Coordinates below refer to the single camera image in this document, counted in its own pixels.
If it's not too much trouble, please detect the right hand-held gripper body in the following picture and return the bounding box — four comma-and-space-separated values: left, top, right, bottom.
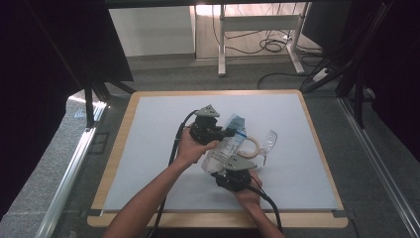
214, 157, 259, 193

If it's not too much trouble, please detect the aluminium floor rail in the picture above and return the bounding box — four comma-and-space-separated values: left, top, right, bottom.
338, 96, 420, 238
34, 100, 109, 238

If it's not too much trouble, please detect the right hand-held gripper cable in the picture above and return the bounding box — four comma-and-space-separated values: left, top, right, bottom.
227, 173, 284, 233

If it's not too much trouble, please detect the white cabinet panel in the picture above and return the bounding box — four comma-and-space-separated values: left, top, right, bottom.
108, 5, 196, 59

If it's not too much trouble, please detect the long black floor cable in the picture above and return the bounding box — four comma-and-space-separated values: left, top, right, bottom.
257, 71, 310, 90

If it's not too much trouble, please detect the person's right hand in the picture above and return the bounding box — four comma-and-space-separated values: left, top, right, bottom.
232, 169, 264, 210

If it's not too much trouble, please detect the black metal stand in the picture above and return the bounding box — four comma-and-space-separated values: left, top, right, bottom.
82, 78, 137, 130
299, 56, 368, 131

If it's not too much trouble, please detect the white desk frame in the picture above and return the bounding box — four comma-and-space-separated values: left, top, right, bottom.
216, 2, 312, 77

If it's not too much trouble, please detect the black floor plate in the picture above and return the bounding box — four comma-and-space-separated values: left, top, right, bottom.
86, 131, 110, 156

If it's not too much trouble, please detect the hand-held gripper cable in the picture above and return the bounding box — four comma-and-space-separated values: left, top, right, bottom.
146, 109, 200, 238
227, 173, 284, 233

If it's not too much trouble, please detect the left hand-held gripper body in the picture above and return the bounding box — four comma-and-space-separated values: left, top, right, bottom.
189, 104, 228, 146

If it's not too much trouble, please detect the white table mat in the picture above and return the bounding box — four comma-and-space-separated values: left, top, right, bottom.
102, 93, 340, 213

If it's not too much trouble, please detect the black curtain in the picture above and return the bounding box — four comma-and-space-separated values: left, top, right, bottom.
0, 0, 135, 220
300, 0, 420, 164

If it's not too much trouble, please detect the person's left hand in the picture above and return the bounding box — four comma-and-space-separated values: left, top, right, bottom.
175, 123, 221, 171

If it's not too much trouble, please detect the white power strip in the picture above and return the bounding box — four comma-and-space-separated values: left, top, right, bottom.
311, 66, 330, 83

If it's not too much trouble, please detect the white and blue pouch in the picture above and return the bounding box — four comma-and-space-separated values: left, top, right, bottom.
200, 113, 249, 175

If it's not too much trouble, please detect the coiled black floor cable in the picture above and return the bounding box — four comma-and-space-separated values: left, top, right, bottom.
259, 37, 285, 54

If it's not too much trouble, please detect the clear glass jar with handle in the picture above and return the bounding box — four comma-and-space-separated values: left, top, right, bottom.
237, 129, 278, 167

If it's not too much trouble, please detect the left hand-held gripper cable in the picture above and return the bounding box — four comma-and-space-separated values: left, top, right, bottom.
146, 109, 200, 238

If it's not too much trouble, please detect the wooden table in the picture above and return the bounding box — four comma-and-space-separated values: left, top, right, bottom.
86, 88, 350, 230

